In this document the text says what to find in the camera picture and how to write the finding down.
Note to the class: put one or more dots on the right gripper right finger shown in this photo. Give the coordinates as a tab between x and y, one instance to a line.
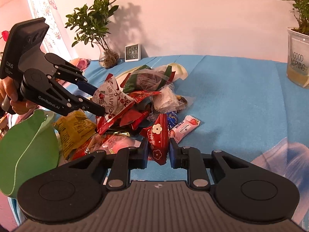
191	160

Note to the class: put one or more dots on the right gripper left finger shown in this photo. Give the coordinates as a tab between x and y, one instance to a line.
123	162

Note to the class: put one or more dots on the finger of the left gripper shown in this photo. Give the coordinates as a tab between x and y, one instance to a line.
82	83
82	102

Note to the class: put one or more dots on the yellow snack bag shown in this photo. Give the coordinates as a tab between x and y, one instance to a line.
74	130

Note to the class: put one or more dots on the pink peach snack packet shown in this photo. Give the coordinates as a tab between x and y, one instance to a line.
111	144

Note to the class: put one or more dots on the red flower snack packet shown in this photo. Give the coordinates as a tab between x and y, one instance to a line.
158	138

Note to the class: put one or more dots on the pink strawberry candy packet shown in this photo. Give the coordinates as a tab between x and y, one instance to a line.
183	128

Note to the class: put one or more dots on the red chocolate bar wrapper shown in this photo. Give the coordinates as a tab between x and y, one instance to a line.
133	118

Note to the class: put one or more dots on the red white cherry snack bag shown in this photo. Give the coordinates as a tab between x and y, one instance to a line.
114	101

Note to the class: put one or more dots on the blue foil chocolate ball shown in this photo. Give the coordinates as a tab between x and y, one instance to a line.
172	118

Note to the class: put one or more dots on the white nougat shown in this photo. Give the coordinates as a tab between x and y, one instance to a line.
167	101

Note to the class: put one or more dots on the person's left hand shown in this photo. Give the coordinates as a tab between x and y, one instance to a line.
8	89

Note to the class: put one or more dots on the potted plant in glass vase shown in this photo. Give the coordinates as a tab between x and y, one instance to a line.
90	24

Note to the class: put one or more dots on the white digital clock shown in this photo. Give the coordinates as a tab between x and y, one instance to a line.
132	53

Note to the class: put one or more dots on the green plastic basket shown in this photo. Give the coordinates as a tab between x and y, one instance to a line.
29	148

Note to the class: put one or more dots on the green red clear snack bag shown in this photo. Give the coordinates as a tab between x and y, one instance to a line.
146	78

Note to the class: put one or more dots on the blue floral tablecloth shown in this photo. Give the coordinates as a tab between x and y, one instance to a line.
247	107

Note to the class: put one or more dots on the plant in good morning cup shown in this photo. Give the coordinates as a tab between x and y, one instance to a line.
297	67

